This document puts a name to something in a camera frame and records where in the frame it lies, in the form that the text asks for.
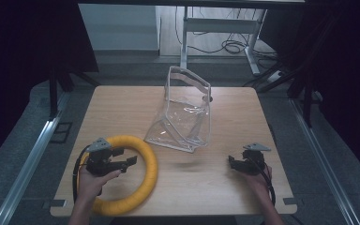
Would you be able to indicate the aluminium rail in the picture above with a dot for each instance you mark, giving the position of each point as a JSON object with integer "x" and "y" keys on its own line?
{"x": 28, "y": 162}
{"x": 322, "y": 162}

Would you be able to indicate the black metal stand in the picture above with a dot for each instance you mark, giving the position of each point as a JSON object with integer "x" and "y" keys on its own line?
{"x": 307, "y": 103}
{"x": 53, "y": 93}

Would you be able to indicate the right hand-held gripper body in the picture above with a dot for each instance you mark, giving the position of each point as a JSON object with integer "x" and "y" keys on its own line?
{"x": 253, "y": 159}

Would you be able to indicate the clear plastic bag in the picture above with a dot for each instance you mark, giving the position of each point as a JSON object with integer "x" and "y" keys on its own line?
{"x": 186, "y": 123}

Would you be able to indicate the black floor bracket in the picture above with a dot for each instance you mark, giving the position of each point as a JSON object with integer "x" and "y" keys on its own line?
{"x": 62, "y": 132}

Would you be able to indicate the person's left hand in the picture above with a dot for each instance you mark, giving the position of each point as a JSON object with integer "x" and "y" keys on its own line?
{"x": 92, "y": 186}

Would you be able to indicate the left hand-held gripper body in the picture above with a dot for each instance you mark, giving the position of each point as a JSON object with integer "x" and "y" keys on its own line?
{"x": 99, "y": 156}

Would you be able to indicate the white metal desk frame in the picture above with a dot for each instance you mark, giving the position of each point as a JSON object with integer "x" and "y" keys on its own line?
{"x": 218, "y": 25}

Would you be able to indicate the person's right hand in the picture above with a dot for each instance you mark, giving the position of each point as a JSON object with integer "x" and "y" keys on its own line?
{"x": 258, "y": 184}

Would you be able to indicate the white power strip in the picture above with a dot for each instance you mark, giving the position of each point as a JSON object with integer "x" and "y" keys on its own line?
{"x": 275, "y": 76}

